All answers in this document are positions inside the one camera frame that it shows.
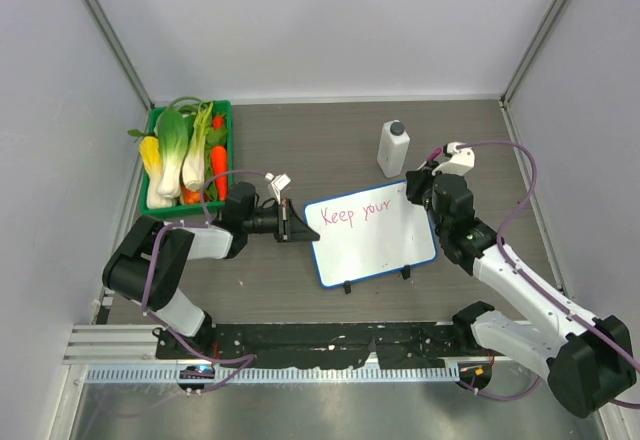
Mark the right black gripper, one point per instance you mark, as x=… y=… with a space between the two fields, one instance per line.
x=417 y=183

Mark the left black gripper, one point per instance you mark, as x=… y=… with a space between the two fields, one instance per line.
x=290 y=227

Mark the white marker pink cap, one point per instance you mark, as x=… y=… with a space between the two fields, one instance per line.
x=431 y=161

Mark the blue framed whiteboard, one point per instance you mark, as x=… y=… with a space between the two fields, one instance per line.
x=369 y=233

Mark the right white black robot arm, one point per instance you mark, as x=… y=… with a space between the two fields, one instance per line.
x=586 y=362

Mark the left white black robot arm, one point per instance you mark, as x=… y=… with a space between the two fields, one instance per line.
x=147 y=266

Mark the white bottle grey cap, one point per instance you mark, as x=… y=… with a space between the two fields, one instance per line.
x=393 y=147

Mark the orange carrot toy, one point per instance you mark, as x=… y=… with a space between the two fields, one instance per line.
x=219 y=164

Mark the pale green celery toy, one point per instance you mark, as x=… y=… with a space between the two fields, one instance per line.
x=193 y=168

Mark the small red strawberry toy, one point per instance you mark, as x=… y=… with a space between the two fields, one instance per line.
x=218 y=121

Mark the green bok choy toy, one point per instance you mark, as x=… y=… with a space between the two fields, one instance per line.
x=173 y=138

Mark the yellow cabbage toy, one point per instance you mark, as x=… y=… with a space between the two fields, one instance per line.
x=151 y=158

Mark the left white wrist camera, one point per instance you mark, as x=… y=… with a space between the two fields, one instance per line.
x=276 y=184

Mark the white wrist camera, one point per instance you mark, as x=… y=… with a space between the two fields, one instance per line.
x=459 y=160
x=276 y=184

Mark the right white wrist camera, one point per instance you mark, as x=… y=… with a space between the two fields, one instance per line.
x=459 y=160

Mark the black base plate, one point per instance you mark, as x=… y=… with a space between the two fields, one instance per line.
x=339 y=346

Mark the aluminium frame rail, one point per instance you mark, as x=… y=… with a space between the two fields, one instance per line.
x=102 y=344

